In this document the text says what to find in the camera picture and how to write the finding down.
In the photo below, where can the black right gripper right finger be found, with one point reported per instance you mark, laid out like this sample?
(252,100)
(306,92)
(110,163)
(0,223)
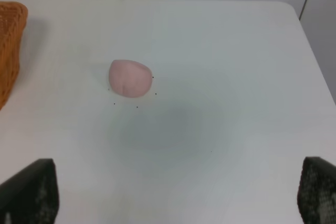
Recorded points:
(316,193)

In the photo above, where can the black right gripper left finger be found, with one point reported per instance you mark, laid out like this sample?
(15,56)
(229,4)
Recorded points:
(31,195)

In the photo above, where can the pink peach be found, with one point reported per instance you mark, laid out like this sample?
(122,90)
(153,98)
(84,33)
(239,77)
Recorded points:
(129,78)

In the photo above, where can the orange wicker basket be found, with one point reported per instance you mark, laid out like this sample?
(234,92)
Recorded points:
(13,22)

